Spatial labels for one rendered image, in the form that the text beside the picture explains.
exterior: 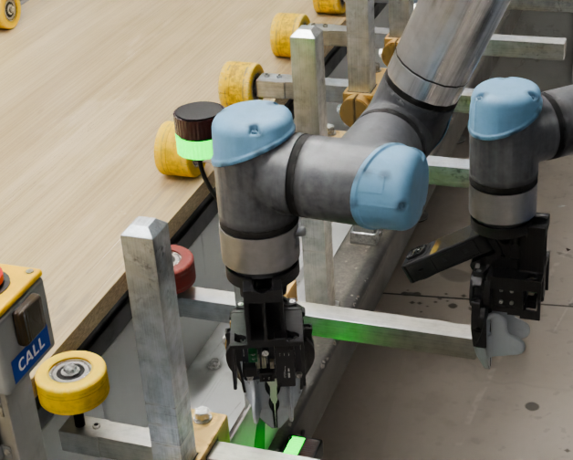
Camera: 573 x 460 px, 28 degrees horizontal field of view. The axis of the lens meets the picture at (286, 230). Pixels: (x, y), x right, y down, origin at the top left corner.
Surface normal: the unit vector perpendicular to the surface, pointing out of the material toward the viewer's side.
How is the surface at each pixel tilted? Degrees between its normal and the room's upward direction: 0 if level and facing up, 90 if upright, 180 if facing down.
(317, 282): 90
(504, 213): 89
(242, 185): 90
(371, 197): 77
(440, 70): 99
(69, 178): 0
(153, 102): 0
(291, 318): 0
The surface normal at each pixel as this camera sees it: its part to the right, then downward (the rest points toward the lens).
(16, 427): 0.94, 0.11
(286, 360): 0.01, 0.48
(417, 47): -0.72, 0.22
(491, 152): -0.52, 0.44
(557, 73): -0.33, 0.47
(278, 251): 0.43, 0.41
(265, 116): -0.06, -0.87
